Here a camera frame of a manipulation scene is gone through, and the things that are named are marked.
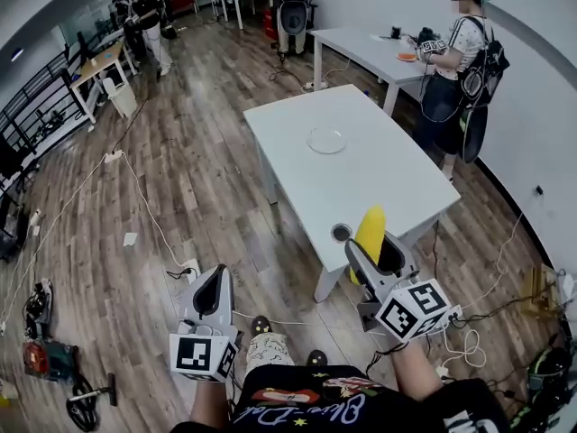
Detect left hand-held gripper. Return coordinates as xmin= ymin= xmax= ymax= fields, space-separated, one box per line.
xmin=169 ymin=264 xmax=241 ymax=383

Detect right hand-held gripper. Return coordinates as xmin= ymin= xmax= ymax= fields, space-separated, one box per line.
xmin=343 ymin=230 xmax=463 ymax=345

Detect yellow and white object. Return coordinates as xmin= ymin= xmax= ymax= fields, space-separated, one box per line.
xmin=349 ymin=204 xmax=388 ymax=287

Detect clear glass plate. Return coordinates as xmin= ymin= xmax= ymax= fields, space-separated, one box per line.
xmin=307 ymin=126 xmax=349 ymax=155

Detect person's left forearm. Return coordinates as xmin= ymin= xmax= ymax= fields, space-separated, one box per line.
xmin=188 ymin=376 xmax=232 ymax=433

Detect person's right forearm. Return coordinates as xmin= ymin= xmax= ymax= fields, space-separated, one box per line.
xmin=388 ymin=338 xmax=445 ymax=401

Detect person's patterned cream shorts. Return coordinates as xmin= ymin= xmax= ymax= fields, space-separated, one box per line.
xmin=245 ymin=331 xmax=295 ymax=373

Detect person's black printed t-shirt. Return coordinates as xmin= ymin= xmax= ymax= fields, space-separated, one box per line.
xmin=170 ymin=364 xmax=513 ymax=433

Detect wooden crate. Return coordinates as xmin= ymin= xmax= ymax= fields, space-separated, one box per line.
xmin=521 ymin=263 xmax=560 ymax=320

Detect black grey power tool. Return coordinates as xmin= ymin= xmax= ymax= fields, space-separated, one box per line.
xmin=22 ymin=277 xmax=55 ymax=338

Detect black green gear pile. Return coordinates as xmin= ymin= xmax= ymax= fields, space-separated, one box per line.
xmin=525 ymin=345 xmax=577 ymax=428

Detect white trash bin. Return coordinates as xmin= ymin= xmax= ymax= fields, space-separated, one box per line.
xmin=102 ymin=77 xmax=139 ymax=119

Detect light wooden desk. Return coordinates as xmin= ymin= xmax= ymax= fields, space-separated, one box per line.
xmin=69 ymin=38 xmax=139 ymax=125

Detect red fire extinguisher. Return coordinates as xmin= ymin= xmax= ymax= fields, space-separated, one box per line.
xmin=263 ymin=9 xmax=279 ymax=41

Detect black metal railing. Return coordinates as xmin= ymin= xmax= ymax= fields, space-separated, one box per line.
xmin=0 ymin=29 xmax=91 ymax=161

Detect long white floor cable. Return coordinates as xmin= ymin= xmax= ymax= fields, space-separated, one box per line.
xmin=0 ymin=155 xmax=109 ymax=333
xmin=121 ymin=153 xmax=190 ymax=268

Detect coiled white cable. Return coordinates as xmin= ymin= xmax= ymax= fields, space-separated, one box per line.
xmin=435 ymin=327 xmax=489 ymax=378

